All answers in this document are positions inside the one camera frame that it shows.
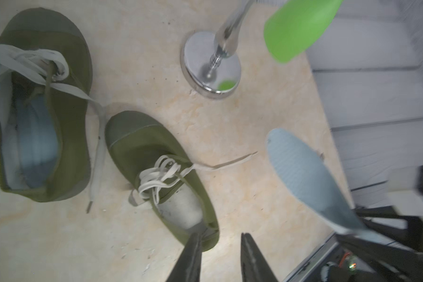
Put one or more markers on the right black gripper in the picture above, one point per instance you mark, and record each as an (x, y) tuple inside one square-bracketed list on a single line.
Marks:
[(402, 246)]

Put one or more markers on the hanging green plastic wine glass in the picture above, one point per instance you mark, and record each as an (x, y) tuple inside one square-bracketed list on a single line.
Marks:
[(297, 25)]

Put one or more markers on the grey insole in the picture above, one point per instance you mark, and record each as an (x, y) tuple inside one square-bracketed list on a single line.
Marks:
[(37, 140), (305, 175)]

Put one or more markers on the olive green shoe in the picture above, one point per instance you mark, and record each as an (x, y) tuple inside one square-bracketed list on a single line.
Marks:
[(44, 52), (160, 171)]

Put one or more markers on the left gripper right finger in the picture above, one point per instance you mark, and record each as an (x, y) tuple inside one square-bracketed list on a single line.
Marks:
[(254, 267)]

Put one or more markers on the silver metal glass stand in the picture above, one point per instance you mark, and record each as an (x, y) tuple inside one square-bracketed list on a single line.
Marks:
[(209, 61)]

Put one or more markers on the aluminium rail base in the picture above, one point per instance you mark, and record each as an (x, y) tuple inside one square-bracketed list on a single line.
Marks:
[(309, 269)]

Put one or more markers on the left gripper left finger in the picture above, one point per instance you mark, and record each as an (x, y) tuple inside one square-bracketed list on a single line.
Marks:
[(188, 265)]

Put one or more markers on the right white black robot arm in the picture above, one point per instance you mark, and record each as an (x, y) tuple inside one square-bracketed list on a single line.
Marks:
[(405, 192)]

